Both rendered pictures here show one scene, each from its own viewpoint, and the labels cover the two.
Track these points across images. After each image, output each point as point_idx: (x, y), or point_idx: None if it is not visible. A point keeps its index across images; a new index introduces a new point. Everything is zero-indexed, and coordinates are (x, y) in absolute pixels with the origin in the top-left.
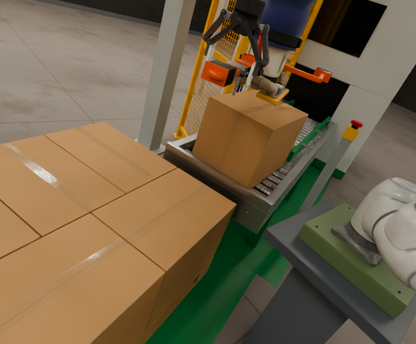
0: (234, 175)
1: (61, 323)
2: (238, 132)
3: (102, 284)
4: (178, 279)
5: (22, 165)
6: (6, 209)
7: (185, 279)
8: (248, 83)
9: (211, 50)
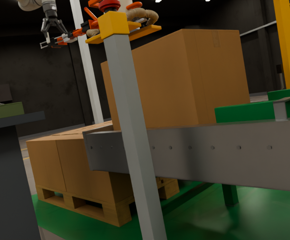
0: None
1: (48, 137)
2: None
3: (58, 136)
4: (70, 165)
5: None
6: (102, 125)
7: (81, 180)
8: (47, 41)
9: (62, 35)
